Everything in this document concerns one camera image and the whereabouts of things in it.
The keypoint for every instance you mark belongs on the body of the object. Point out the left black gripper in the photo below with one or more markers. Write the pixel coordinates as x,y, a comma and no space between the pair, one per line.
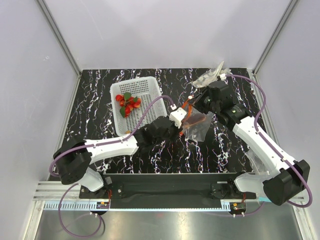
177,131

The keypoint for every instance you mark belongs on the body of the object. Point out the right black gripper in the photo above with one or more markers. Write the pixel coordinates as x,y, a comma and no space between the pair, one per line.
197,101

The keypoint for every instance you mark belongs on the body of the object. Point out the red orange papaya slice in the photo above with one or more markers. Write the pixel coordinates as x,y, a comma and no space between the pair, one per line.
194,120

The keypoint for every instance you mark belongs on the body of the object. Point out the clear zip bag orange zipper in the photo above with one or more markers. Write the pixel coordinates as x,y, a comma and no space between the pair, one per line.
198,132

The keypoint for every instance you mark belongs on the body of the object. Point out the red strawberry bunch with leaves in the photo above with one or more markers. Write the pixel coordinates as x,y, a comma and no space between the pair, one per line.
127,103

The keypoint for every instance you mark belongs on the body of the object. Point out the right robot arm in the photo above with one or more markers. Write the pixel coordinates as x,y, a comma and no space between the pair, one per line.
285,177

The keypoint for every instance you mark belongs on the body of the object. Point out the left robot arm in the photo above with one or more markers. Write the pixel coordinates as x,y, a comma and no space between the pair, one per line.
73,160

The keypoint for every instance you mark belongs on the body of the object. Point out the clear bag of white pieces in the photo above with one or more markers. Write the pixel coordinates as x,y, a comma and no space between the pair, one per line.
210,76

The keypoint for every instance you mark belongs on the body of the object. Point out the white plastic basket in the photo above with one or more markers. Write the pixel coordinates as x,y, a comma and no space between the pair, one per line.
145,88

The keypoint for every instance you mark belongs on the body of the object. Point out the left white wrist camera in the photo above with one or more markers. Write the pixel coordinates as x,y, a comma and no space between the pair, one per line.
177,116

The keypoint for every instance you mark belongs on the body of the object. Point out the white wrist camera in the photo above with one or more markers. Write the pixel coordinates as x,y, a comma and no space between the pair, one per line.
177,116
223,75

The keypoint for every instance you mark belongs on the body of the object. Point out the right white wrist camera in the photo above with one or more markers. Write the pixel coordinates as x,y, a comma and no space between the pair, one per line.
223,75

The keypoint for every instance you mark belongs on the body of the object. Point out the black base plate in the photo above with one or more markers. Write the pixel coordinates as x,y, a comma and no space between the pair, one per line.
190,189

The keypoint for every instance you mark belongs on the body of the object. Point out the right aluminium frame post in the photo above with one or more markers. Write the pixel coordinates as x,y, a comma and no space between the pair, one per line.
275,35

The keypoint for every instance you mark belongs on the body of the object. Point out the aluminium frame post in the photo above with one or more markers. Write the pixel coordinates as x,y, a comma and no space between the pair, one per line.
275,35
58,35

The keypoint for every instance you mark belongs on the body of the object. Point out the white slotted cable duct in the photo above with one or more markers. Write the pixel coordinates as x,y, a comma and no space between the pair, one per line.
215,206

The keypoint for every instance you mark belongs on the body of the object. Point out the left aluminium frame post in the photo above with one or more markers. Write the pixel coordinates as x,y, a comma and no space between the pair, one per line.
58,35

